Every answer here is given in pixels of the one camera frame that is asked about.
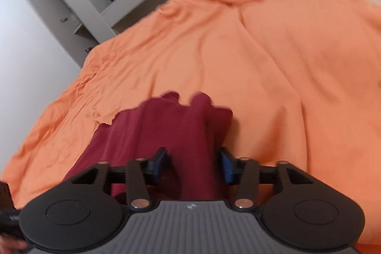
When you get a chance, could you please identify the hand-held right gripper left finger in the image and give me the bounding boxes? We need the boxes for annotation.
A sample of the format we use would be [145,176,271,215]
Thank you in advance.
[71,147,168,210]

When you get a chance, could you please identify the orange bed sheet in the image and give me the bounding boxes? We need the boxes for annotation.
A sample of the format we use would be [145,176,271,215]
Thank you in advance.
[0,0,381,254]

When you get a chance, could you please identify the person's left hand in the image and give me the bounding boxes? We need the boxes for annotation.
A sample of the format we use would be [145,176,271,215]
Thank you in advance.
[0,234,29,254]

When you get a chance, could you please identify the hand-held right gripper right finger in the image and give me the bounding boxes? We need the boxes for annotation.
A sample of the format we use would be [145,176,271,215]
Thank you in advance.
[220,147,314,209]

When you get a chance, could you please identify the dark red garment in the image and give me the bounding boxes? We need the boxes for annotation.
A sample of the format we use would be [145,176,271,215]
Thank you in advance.
[62,91,233,201]

